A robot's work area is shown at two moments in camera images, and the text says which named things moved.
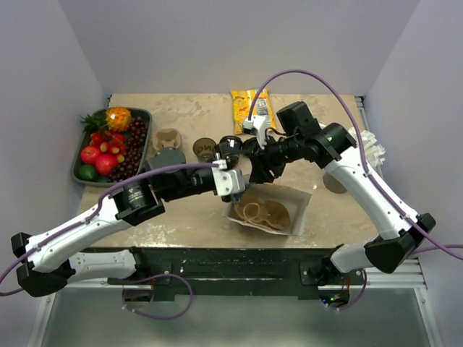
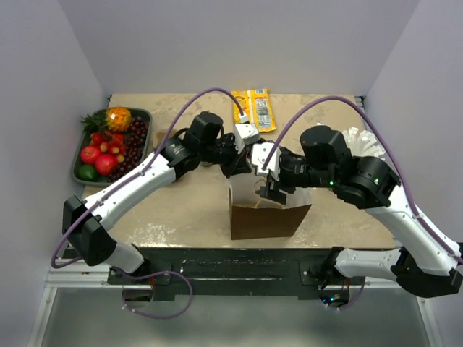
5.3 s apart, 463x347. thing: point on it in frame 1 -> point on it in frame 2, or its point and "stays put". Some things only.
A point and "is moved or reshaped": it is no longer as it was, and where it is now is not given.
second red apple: x=105 y=163 stays put
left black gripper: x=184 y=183 -> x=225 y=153
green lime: x=87 y=173 stays put
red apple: x=89 y=154 stays put
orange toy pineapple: x=118 y=119 stays put
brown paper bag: x=273 y=208 is moved or reshaped
